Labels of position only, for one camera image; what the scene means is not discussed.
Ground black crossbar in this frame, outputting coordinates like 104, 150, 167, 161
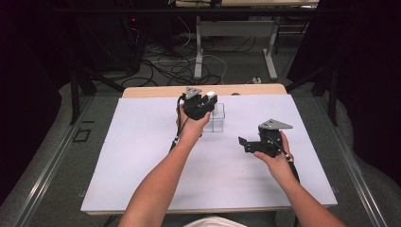
46, 7, 401, 16

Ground dark curtain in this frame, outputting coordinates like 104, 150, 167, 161
0, 0, 77, 211
287, 0, 401, 188

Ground white metal-legged desk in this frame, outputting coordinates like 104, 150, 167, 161
174, 0, 320, 81

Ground metal floor rail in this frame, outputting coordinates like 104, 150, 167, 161
313, 96, 391, 227
9, 96, 96, 227

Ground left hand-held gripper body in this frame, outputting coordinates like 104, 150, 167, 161
182, 86, 211, 122

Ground dark equipment rack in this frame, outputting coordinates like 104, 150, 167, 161
73, 0, 147, 76

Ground tangle of black floor cables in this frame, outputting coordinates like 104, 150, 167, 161
120, 33, 257, 88

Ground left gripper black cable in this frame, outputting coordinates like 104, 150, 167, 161
169, 95, 191, 153

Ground wooden table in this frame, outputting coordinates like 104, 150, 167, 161
79, 83, 339, 216

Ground person's white shirt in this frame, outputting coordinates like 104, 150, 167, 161
183, 215, 249, 227

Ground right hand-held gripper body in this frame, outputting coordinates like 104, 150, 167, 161
257, 118, 294, 159

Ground white floor cable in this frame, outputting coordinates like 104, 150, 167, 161
157, 15, 229, 85

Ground person's right hand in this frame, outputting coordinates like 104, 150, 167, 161
253, 131, 296, 187

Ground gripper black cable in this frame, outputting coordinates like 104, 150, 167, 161
169, 95, 191, 153
267, 135, 302, 227

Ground white tube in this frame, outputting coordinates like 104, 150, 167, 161
205, 90, 222, 116

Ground white table sheet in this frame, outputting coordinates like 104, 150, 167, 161
79, 94, 339, 213

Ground black stand legs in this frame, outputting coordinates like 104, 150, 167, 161
69, 64, 126, 126
284, 64, 340, 127

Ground clear plastic compartment organizer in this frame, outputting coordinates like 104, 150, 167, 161
201, 102, 227, 133

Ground person's left hand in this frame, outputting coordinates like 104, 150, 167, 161
175, 103, 212, 144

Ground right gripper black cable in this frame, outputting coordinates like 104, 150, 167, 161
267, 135, 302, 227

